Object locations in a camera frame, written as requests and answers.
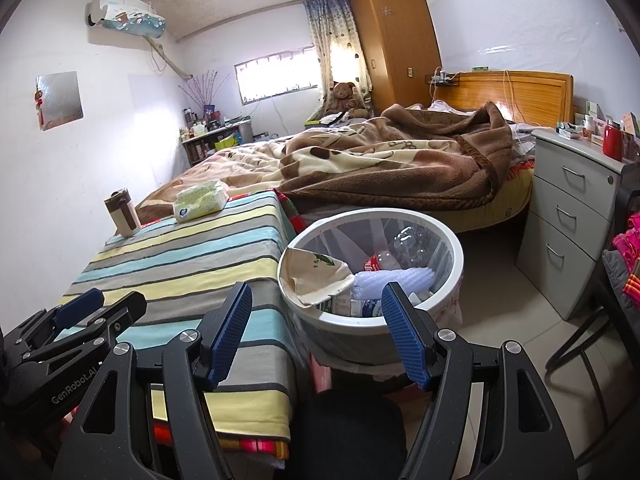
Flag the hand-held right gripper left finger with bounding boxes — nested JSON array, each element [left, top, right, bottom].
[[52, 281, 254, 480]]

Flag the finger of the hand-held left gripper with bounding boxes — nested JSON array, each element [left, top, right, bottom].
[[22, 291, 147, 363], [12, 287, 105, 348]]

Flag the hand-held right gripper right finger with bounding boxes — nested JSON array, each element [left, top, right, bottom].
[[382, 281, 581, 480]]

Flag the translucent ribbed plastic cup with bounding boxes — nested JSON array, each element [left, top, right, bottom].
[[354, 266, 437, 301]]

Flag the clear red-label plastic bottle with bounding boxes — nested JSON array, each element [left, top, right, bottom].
[[362, 227, 441, 273]]

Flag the white round trash bin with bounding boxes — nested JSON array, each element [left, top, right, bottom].
[[276, 207, 465, 376]]

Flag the beige paper bag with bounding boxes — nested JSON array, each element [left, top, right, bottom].
[[279, 247, 356, 308]]

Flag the striped tablecloth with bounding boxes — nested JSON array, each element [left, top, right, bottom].
[[57, 190, 301, 446]]

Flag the brown and beige thermos mug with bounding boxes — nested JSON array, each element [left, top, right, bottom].
[[104, 188, 142, 237]]

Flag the clear plastic bin liner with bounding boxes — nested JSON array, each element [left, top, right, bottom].
[[287, 215, 463, 376]]

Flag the yellow-green tissue pack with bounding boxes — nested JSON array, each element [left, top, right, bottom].
[[172, 180, 228, 223]]

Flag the brown patterned blanket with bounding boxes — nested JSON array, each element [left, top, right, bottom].
[[137, 102, 516, 211]]

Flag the yellow bed mattress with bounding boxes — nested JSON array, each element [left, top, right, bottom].
[[450, 165, 535, 233]]

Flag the cluttered storage shelf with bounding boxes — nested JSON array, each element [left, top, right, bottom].
[[180, 112, 256, 167]]

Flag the black metal chair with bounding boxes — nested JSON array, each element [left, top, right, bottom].
[[545, 160, 640, 441]]

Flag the grey drawer nightstand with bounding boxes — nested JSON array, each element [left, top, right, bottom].
[[515, 127, 633, 322]]

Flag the vase of flower branches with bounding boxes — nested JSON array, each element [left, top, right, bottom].
[[179, 71, 231, 111]]

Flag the brown teddy bear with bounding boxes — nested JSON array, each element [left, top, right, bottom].
[[325, 81, 368, 121]]

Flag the pink patterned clothing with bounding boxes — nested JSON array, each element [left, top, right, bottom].
[[612, 212, 640, 311]]

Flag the barred window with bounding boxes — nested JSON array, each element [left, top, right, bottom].
[[234, 46, 321, 106]]

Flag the headboard power strip shelf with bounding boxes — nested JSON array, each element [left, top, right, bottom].
[[425, 69, 458, 88]]

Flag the wrapped air conditioner pipe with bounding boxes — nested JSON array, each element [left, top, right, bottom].
[[145, 35, 196, 82]]

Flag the assorted medicine boxes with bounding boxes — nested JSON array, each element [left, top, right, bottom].
[[556, 102, 640, 151]]

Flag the red cup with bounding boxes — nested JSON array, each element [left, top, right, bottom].
[[602, 125, 624, 162]]

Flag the patterned curtain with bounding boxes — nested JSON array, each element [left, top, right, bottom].
[[304, 0, 373, 106]]

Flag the wooden wardrobe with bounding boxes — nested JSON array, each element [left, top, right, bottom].
[[350, 0, 443, 108]]

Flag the silver wall mirror panel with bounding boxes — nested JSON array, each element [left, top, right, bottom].
[[35, 71, 83, 132]]

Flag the wall air conditioner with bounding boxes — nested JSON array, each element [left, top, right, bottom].
[[86, 0, 167, 41]]

